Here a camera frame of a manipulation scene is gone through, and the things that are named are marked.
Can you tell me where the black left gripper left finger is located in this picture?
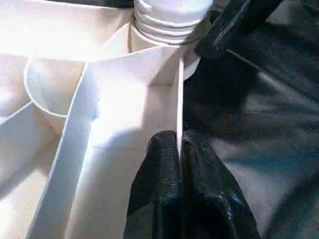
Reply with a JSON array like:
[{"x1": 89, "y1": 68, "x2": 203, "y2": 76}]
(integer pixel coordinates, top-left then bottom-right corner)
[{"x1": 125, "y1": 130, "x2": 184, "y2": 239}]

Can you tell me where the white plastic table leg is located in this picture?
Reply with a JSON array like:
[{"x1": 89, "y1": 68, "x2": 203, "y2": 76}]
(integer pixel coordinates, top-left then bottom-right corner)
[{"x1": 131, "y1": 0, "x2": 215, "y2": 47}]

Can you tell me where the white plastic table top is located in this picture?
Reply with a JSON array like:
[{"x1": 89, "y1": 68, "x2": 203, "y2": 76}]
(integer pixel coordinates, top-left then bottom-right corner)
[{"x1": 0, "y1": 0, "x2": 201, "y2": 239}]

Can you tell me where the black mat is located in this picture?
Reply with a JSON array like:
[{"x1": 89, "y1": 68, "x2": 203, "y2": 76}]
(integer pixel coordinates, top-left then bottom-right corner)
[{"x1": 50, "y1": 0, "x2": 319, "y2": 239}]

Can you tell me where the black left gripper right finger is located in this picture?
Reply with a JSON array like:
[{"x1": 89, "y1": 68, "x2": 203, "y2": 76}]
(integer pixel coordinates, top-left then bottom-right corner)
[{"x1": 181, "y1": 133, "x2": 261, "y2": 239}]

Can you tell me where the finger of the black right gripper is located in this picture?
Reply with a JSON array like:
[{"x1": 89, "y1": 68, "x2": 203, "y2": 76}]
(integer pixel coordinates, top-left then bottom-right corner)
[{"x1": 193, "y1": 0, "x2": 284, "y2": 60}]

